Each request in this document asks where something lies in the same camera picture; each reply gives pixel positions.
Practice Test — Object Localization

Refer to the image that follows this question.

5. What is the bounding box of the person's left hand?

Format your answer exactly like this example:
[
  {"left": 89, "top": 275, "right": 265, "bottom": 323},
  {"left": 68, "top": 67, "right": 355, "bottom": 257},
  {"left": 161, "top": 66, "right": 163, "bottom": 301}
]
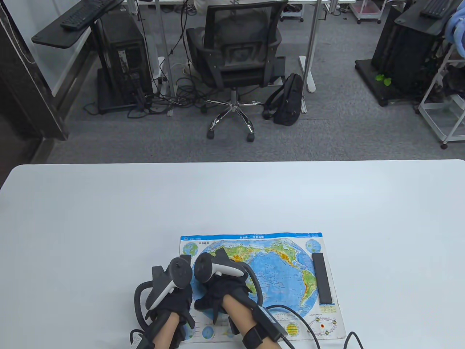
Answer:
[{"left": 145, "top": 282, "right": 197, "bottom": 329}]

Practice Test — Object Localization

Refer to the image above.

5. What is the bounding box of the person's right hand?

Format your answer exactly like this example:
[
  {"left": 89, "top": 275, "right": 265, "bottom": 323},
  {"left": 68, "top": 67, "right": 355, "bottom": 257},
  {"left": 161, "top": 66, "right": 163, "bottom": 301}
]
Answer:
[{"left": 194, "top": 247, "right": 255, "bottom": 324}]

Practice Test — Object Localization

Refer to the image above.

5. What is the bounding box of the colourful world map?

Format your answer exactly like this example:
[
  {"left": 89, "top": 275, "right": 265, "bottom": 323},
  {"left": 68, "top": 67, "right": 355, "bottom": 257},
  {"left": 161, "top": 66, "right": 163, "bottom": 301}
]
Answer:
[{"left": 179, "top": 232, "right": 346, "bottom": 343}]

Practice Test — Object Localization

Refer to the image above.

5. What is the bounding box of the person's right forearm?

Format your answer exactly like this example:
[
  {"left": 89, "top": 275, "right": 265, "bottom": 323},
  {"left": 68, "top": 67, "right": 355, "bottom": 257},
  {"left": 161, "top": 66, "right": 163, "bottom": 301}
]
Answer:
[{"left": 222, "top": 294, "right": 276, "bottom": 349}]

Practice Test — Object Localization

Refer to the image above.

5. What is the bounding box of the person's left forearm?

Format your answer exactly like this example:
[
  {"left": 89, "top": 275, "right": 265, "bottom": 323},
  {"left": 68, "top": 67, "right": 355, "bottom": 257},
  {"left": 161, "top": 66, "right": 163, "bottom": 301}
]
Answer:
[{"left": 151, "top": 313, "right": 181, "bottom": 349}]

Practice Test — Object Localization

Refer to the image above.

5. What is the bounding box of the left hand tracking controller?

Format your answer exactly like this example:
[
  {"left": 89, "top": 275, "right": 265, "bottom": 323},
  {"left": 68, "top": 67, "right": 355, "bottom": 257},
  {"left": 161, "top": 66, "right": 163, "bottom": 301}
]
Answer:
[{"left": 134, "top": 257, "right": 193, "bottom": 328}]

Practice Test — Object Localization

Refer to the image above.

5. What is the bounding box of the black backpack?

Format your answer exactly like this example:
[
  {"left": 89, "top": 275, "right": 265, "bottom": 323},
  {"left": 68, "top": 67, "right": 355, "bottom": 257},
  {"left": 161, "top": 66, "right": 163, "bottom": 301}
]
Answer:
[{"left": 262, "top": 73, "right": 304, "bottom": 126}]

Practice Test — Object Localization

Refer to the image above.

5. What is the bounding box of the black mesh office chair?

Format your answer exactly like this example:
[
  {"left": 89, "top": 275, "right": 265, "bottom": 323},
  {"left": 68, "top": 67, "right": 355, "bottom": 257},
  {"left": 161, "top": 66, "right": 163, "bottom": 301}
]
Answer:
[{"left": 186, "top": 0, "right": 288, "bottom": 142}]

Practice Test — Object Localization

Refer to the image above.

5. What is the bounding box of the black computer tower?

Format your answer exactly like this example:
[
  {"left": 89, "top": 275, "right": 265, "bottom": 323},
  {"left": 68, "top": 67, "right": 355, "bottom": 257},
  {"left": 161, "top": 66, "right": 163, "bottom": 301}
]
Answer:
[
  {"left": 371, "top": 5, "right": 445, "bottom": 99},
  {"left": 97, "top": 11, "right": 154, "bottom": 106}
]

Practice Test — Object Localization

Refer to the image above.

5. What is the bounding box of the black wheeled platform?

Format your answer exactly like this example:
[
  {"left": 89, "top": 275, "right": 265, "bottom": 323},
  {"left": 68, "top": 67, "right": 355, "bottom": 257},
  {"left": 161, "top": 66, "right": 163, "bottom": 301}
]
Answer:
[{"left": 355, "top": 58, "right": 425, "bottom": 107}]

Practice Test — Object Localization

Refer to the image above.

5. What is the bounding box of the white wheeled cart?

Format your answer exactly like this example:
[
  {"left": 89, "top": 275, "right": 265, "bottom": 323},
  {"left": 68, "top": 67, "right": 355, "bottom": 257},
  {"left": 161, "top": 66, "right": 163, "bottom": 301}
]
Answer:
[
  {"left": 280, "top": 0, "right": 305, "bottom": 22},
  {"left": 349, "top": 0, "right": 385, "bottom": 24}
]

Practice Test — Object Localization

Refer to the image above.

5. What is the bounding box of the white metal rack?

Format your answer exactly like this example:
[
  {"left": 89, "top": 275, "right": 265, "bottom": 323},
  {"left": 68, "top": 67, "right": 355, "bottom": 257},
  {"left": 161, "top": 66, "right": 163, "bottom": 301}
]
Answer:
[{"left": 418, "top": 44, "right": 465, "bottom": 149}]

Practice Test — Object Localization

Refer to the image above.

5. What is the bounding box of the black side desk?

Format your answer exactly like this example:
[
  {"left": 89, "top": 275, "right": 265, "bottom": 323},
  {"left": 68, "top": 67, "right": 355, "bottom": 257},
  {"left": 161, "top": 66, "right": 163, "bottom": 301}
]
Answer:
[
  {"left": 31, "top": 0, "right": 126, "bottom": 114},
  {"left": 394, "top": 0, "right": 465, "bottom": 37}
]

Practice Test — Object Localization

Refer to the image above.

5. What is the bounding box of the black keyboard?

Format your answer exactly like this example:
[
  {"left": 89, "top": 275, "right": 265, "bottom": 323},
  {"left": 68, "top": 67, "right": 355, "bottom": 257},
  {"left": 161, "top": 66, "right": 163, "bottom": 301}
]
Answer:
[
  {"left": 421, "top": 0, "right": 456, "bottom": 19},
  {"left": 60, "top": 0, "right": 124, "bottom": 30}
]

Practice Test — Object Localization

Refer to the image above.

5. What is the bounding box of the black left wrist camera unit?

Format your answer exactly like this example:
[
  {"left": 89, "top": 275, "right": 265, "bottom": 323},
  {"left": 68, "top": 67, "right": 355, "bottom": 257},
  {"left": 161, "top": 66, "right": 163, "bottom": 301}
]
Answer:
[{"left": 129, "top": 329, "right": 154, "bottom": 349}]

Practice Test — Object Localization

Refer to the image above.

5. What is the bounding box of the black wrist camera unit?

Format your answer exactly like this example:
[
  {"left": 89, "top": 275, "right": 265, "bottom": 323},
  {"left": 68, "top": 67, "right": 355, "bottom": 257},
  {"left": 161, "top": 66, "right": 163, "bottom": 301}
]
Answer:
[
  {"left": 129, "top": 329, "right": 154, "bottom": 349},
  {"left": 243, "top": 306, "right": 288, "bottom": 349}
]

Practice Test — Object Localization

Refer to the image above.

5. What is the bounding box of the black right wrist camera unit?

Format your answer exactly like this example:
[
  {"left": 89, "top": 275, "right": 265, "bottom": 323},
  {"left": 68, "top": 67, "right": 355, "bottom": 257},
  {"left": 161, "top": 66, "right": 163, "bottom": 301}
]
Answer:
[{"left": 243, "top": 306, "right": 288, "bottom": 349}]

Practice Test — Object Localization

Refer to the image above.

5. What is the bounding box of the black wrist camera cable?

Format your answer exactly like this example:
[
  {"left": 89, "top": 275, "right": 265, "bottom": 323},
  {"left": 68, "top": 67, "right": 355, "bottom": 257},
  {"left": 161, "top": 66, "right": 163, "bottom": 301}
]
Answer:
[{"left": 267, "top": 305, "right": 364, "bottom": 349}]

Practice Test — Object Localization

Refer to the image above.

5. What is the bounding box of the tangle of black floor cables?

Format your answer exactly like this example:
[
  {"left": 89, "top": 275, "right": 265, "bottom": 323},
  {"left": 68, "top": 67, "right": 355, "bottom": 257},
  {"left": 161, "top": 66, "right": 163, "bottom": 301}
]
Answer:
[{"left": 84, "top": 65, "right": 218, "bottom": 119}]

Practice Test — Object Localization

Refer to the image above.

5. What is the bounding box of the white metal desk frame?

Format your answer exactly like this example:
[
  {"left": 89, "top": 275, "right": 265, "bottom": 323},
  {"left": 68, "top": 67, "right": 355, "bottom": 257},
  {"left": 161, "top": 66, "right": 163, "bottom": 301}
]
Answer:
[{"left": 125, "top": 0, "right": 358, "bottom": 117}]

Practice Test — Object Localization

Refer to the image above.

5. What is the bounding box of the dark partition post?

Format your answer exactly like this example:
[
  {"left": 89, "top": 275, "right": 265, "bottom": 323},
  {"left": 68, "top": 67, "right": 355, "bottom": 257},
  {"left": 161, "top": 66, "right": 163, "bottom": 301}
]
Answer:
[{"left": 0, "top": 0, "right": 69, "bottom": 140}]

